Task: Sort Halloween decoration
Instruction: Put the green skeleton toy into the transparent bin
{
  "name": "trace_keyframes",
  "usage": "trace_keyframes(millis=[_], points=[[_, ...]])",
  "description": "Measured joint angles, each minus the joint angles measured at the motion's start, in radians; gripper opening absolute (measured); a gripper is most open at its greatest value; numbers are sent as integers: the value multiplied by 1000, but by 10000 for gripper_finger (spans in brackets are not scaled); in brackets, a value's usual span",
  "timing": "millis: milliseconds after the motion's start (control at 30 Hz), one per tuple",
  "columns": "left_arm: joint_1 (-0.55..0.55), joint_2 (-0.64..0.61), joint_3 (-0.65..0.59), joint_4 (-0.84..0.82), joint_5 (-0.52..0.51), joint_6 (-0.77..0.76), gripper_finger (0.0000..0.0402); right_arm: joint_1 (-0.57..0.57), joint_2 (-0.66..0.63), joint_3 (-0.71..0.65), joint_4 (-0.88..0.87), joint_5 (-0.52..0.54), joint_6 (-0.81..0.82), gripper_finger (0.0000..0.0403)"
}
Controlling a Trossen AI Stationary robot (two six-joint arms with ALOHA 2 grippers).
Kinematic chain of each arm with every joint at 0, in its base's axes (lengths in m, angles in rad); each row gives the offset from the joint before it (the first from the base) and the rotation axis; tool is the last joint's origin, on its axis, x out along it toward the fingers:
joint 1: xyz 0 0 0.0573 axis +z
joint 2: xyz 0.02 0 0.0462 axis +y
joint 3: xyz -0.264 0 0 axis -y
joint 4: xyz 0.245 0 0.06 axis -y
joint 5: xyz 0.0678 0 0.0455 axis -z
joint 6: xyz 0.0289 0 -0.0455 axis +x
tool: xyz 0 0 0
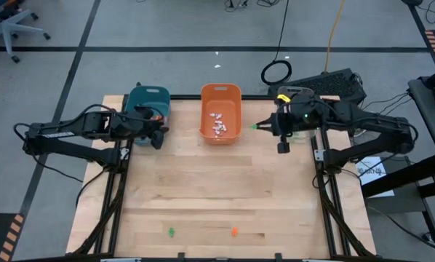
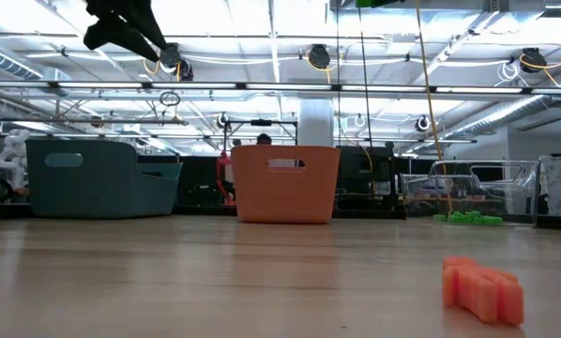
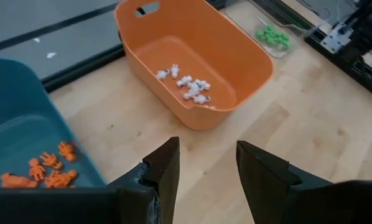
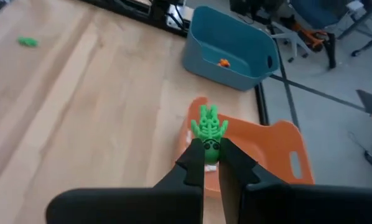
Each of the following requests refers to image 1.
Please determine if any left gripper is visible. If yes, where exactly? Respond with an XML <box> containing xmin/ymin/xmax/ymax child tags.
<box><xmin>129</xmin><ymin>105</ymin><xmax>170</xmax><ymax>151</ymax></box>

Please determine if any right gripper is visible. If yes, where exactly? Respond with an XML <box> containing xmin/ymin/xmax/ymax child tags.
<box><xmin>256</xmin><ymin>100</ymin><xmax>330</xmax><ymax>154</ymax></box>

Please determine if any teal plastic bin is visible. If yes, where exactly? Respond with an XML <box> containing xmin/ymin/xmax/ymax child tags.
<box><xmin>124</xmin><ymin>84</ymin><xmax>172</xmax><ymax>146</ymax></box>

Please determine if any clear plastic bin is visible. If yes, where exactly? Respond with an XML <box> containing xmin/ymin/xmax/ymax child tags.
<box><xmin>275</xmin><ymin>86</ymin><xmax>319</xmax><ymax>144</ymax></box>

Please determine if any orange plastic bin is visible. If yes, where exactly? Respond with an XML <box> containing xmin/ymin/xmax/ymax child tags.
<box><xmin>199</xmin><ymin>82</ymin><xmax>243</xmax><ymax>146</ymax></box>

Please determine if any black mesh computer case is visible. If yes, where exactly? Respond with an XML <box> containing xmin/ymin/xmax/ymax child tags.
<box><xmin>267</xmin><ymin>68</ymin><xmax>368</xmax><ymax>118</ymax></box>

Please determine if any white printed paper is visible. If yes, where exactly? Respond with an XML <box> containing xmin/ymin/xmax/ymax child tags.
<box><xmin>354</xmin><ymin>156</ymin><xmax>396</xmax><ymax>199</ymax></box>

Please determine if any black side stand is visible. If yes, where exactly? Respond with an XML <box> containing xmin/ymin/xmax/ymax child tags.
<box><xmin>360</xmin><ymin>153</ymin><xmax>435</xmax><ymax>244</ymax></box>

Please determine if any black desk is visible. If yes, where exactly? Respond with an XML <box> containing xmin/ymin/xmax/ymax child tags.
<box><xmin>407</xmin><ymin>63</ymin><xmax>435</xmax><ymax>172</ymax></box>

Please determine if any grey office chair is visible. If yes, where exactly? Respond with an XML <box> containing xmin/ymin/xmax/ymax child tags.
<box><xmin>0</xmin><ymin>0</ymin><xmax>52</xmax><ymax>64</ymax></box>

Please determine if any black table frame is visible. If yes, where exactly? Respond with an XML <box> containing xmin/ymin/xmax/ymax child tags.
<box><xmin>71</xmin><ymin>93</ymin><xmax>377</xmax><ymax>262</ymax></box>

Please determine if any black coiled cable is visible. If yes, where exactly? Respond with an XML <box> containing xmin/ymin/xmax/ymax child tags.
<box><xmin>260</xmin><ymin>0</ymin><xmax>293</xmax><ymax>87</ymax></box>

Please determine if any yellow cable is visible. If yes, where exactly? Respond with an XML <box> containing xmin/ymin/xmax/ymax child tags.
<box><xmin>323</xmin><ymin>0</ymin><xmax>346</xmax><ymax>73</ymax></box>

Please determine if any black cable bundle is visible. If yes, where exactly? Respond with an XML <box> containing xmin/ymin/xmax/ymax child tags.
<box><xmin>223</xmin><ymin>0</ymin><xmax>274</xmax><ymax>9</ymax></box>

